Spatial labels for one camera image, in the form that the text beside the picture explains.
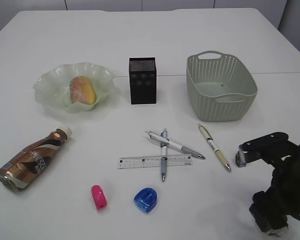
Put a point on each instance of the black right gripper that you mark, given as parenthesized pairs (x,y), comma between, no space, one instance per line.
(281,199)

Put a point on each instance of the large paper ball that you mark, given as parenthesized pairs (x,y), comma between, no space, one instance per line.
(276,230)

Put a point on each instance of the pink pencil sharpener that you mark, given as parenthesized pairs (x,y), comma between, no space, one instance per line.
(98,196)

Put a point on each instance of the yellow bread roll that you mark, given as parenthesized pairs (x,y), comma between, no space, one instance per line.
(82,90)

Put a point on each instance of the brown coffee bottle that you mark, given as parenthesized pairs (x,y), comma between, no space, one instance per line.
(18,173)

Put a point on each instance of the small paper piece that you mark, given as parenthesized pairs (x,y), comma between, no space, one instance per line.
(240,161)

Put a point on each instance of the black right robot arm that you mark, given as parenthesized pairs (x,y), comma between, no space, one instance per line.
(271,208)

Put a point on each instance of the cream ballpoint pen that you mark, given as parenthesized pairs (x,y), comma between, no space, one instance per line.
(214,147)

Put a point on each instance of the blue patterned pen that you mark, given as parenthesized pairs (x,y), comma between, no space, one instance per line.
(163,167)

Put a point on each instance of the blue pencil sharpener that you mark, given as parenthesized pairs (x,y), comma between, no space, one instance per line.
(146,198)

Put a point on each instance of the white grey ballpoint pen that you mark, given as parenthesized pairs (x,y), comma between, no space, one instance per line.
(163,139)

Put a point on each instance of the green plastic woven basket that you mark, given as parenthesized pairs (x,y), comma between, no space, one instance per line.
(219,86)

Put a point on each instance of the black mesh pen holder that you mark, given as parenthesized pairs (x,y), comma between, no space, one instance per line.
(143,80)

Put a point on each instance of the frosted green wavy plate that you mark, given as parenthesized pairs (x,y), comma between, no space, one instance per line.
(53,87)

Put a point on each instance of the clear plastic ruler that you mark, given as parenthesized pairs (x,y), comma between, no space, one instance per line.
(154,161)

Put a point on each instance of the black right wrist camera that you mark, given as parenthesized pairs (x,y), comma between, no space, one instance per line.
(271,148)

